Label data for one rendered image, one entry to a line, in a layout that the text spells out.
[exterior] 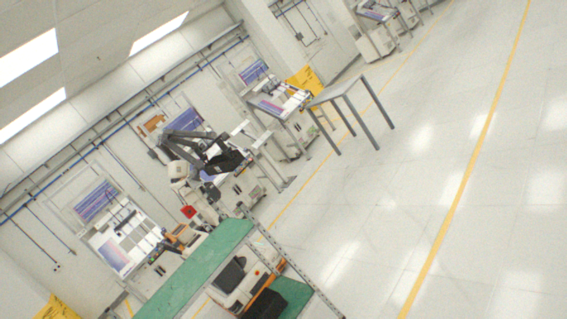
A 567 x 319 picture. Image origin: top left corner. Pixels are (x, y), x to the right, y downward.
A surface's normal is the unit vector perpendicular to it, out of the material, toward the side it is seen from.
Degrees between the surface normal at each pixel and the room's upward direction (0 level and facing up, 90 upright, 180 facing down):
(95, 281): 90
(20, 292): 90
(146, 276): 90
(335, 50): 90
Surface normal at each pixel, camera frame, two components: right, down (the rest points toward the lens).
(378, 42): -0.59, 0.65
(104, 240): 0.00, -0.59
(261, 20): 0.55, -0.10
